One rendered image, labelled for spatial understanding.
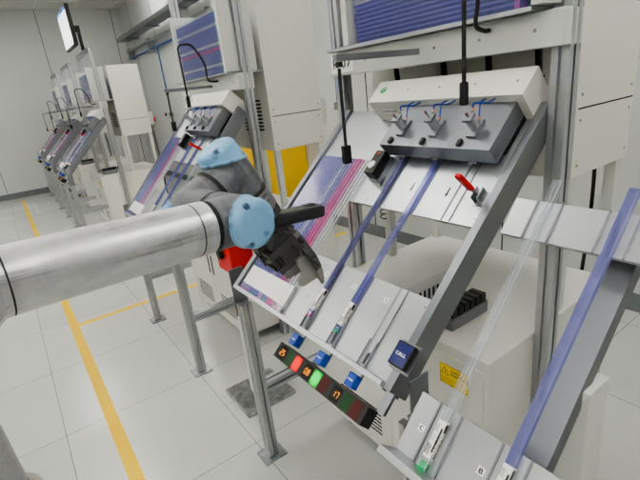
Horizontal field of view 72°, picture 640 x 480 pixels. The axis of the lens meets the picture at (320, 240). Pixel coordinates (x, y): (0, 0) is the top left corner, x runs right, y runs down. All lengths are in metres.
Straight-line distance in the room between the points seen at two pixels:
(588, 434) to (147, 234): 0.68
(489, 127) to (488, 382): 0.60
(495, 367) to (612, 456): 0.82
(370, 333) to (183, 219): 0.54
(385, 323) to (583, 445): 0.41
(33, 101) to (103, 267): 8.85
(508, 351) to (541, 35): 0.72
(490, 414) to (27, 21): 9.12
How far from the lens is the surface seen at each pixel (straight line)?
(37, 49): 9.45
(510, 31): 1.13
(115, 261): 0.55
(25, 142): 9.35
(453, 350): 1.21
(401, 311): 0.97
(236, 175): 0.77
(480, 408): 1.25
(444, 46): 1.23
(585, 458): 0.84
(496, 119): 1.08
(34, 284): 0.53
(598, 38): 1.31
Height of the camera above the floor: 1.29
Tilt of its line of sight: 19 degrees down
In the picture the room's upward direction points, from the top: 7 degrees counter-clockwise
